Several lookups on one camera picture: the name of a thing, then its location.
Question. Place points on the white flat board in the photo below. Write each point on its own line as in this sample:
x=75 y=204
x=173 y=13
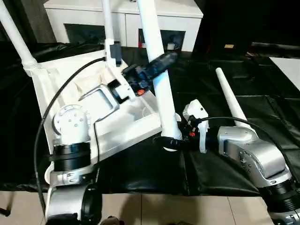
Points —
x=288 y=68

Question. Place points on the black metal rail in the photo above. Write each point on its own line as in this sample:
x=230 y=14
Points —
x=274 y=45

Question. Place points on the white cabinet with glass doors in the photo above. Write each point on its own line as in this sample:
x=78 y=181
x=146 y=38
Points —
x=82 y=14

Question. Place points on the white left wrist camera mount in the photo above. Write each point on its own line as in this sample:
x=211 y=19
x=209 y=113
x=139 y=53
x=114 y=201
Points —
x=116 y=52

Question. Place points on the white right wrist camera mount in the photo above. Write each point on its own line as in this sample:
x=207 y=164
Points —
x=195 y=110

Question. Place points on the black robot foot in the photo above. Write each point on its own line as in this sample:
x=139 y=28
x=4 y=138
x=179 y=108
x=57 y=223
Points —
x=113 y=220

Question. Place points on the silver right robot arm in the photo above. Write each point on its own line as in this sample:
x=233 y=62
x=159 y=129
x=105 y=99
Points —
x=257 y=152

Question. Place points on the small white cup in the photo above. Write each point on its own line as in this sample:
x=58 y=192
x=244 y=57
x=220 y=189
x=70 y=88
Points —
x=171 y=45

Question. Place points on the white plastic table leg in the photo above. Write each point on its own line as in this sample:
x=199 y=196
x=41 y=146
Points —
x=230 y=98
x=164 y=93
x=107 y=21
x=14 y=35

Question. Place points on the black metal stand frame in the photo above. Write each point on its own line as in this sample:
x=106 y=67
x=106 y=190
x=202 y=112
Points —
x=5 y=206

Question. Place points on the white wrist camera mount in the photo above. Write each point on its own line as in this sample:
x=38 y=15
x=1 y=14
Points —
x=195 y=110
x=116 y=52

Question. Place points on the black work mat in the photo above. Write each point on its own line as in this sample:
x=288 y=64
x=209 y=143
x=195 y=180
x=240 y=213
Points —
x=211 y=77

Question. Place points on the small tan label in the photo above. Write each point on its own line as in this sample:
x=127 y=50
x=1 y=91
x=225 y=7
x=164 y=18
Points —
x=229 y=46

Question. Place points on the white plastic table top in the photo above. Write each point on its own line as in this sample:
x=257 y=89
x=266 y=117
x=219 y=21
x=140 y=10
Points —
x=131 y=131

